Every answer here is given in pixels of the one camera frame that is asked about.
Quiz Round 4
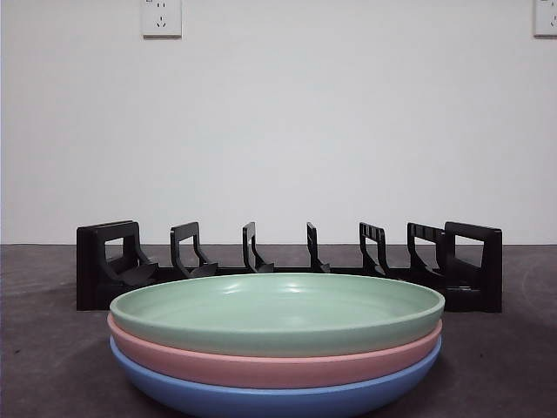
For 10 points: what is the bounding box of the green round plate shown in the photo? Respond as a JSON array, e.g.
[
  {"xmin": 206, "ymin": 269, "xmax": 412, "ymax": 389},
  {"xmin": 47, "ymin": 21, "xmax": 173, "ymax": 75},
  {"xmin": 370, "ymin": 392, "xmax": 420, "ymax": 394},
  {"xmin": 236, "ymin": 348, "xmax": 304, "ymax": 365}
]
[{"xmin": 108, "ymin": 273, "xmax": 446, "ymax": 359}]

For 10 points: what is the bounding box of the pink round plate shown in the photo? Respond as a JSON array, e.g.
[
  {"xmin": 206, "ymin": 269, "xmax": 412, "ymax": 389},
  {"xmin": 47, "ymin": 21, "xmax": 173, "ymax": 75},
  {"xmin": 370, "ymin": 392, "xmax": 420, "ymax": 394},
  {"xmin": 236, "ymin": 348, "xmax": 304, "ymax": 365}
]
[{"xmin": 106, "ymin": 315, "xmax": 444, "ymax": 390}]

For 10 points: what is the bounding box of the black plastic plate rack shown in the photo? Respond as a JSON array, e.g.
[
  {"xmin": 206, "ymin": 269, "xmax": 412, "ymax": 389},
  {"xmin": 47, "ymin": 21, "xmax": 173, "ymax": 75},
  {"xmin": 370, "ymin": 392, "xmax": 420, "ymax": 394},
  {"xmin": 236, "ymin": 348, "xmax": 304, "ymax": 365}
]
[{"xmin": 76, "ymin": 219, "xmax": 504, "ymax": 314}]

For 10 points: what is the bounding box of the blue round plate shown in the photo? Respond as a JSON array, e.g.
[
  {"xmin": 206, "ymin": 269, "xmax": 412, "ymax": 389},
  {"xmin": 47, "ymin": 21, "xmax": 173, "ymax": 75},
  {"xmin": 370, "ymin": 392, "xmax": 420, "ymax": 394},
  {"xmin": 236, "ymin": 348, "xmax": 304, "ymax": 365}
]
[{"xmin": 108, "ymin": 337, "xmax": 442, "ymax": 418}]

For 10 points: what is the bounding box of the white wall socket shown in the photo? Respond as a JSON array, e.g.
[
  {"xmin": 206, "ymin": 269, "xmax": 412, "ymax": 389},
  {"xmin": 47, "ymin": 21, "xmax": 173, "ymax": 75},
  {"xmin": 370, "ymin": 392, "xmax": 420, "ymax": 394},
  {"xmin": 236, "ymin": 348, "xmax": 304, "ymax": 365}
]
[
  {"xmin": 141, "ymin": 0, "xmax": 183, "ymax": 38},
  {"xmin": 533, "ymin": 0, "xmax": 557, "ymax": 37}
]

